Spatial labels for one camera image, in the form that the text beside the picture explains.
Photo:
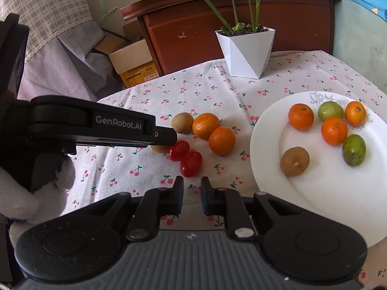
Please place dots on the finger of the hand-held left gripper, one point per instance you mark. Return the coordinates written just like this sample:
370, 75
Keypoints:
166, 137

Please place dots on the brown kiwi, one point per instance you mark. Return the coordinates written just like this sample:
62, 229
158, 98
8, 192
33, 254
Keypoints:
160, 149
294, 161
182, 123

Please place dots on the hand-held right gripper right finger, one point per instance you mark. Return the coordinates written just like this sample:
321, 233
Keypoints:
206, 196

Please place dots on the cardboard box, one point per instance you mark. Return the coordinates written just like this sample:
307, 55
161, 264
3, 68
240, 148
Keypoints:
133, 63

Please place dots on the green jujube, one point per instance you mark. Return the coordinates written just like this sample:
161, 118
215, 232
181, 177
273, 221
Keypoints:
330, 111
354, 150

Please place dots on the cherry print tablecloth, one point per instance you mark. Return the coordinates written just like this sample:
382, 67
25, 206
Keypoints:
211, 90

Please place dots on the person's left hand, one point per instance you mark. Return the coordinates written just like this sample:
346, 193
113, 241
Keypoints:
21, 202

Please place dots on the wooden cabinet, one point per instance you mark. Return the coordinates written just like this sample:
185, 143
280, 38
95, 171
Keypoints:
287, 30

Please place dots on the white plate with line drawing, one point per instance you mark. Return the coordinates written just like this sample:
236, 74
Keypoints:
326, 187

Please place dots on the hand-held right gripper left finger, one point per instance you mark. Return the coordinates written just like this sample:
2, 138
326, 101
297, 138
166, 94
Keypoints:
178, 196

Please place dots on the green plant in white pot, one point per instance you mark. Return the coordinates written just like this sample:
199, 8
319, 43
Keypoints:
245, 51

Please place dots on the checked grey cloth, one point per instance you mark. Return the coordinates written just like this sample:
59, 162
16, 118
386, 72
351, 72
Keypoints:
54, 6

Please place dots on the orange mandarin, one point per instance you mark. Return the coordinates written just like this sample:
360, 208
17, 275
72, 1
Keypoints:
206, 126
301, 117
334, 130
222, 140
355, 113

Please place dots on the red cherry tomato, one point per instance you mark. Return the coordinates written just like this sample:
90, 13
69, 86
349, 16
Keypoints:
191, 163
179, 150

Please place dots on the grey-green sofa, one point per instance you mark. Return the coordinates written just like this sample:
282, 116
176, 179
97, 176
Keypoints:
356, 36

